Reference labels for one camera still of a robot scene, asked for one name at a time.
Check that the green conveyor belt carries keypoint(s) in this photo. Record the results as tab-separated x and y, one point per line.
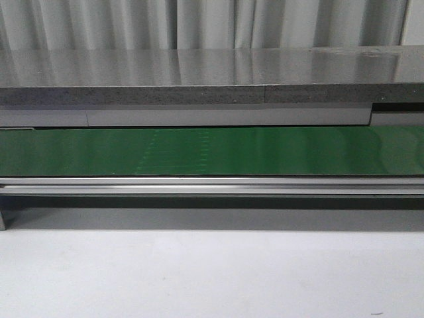
246	151

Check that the grey stone slab bench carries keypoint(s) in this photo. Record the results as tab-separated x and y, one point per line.
370	74

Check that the white pleated curtain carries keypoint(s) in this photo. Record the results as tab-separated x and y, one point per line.
208	24

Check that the aluminium front conveyor rail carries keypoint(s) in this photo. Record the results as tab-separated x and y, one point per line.
363	185

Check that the grey rear conveyor rail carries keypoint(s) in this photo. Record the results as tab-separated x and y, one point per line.
198	115

